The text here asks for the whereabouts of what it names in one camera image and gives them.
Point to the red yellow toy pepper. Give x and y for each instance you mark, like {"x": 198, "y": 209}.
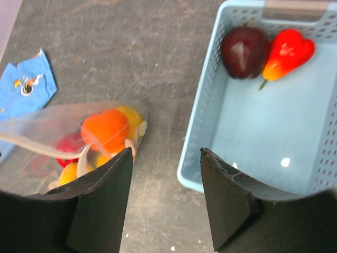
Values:
{"x": 289, "y": 50}

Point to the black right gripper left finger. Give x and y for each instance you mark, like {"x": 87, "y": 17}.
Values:
{"x": 85, "y": 215}

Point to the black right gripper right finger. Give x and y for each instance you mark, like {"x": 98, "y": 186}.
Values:
{"x": 246, "y": 215}

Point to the clear dotted zip top bag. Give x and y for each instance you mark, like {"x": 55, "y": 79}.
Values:
{"x": 56, "y": 145}

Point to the green toy lime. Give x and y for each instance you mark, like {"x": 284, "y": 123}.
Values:
{"x": 68, "y": 174}

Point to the dark maroon toy fruit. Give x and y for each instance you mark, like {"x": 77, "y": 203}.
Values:
{"x": 244, "y": 52}

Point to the orange toy fruit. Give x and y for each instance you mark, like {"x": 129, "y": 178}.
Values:
{"x": 106, "y": 130}

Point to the red toy apple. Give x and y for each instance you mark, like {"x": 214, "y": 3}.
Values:
{"x": 70, "y": 143}

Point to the light blue plastic basket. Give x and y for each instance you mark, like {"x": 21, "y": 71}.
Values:
{"x": 277, "y": 141}

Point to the green yellow toy mango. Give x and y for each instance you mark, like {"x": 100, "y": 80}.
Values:
{"x": 136, "y": 121}

